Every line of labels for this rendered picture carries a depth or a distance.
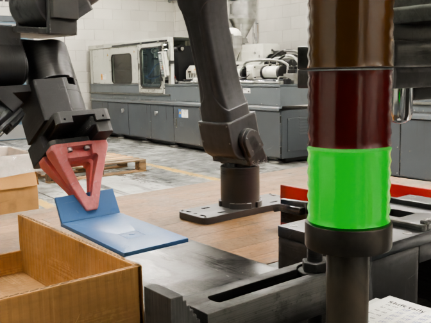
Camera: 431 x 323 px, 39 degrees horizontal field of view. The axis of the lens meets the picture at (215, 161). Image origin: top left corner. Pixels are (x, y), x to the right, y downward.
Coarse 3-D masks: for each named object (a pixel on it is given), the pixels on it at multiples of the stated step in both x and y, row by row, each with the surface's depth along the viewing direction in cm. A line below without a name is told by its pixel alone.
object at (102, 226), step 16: (112, 192) 70; (64, 208) 66; (80, 208) 67; (112, 208) 69; (64, 224) 65; (80, 224) 65; (96, 224) 65; (112, 224) 65; (128, 224) 64; (144, 224) 64; (96, 240) 59; (112, 240) 59; (128, 240) 59; (144, 240) 59; (160, 240) 58; (176, 240) 58
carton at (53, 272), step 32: (32, 224) 65; (0, 256) 67; (32, 256) 66; (64, 256) 59; (96, 256) 54; (0, 288) 63; (32, 288) 63; (64, 288) 45; (96, 288) 46; (128, 288) 48; (0, 320) 42; (32, 320) 43; (64, 320) 45; (96, 320) 47; (128, 320) 48
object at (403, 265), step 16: (288, 240) 53; (288, 256) 54; (304, 256) 52; (400, 256) 49; (416, 256) 51; (384, 272) 48; (400, 272) 49; (416, 272) 51; (384, 288) 48; (400, 288) 50; (416, 288) 51
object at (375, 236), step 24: (312, 240) 28; (336, 240) 27; (360, 240) 27; (384, 240) 27; (336, 264) 28; (360, 264) 28; (336, 288) 28; (360, 288) 28; (336, 312) 29; (360, 312) 28
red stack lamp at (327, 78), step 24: (312, 72) 27; (336, 72) 26; (360, 72) 26; (384, 72) 26; (312, 96) 27; (336, 96) 26; (360, 96) 26; (384, 96) 26; (312, 120) 27; (336, 120) 26; (360, 120) 26; (384, 120) 27; (312, 144) 28; (336, 144) 26; (360, 144) 26; (384, 144) 27
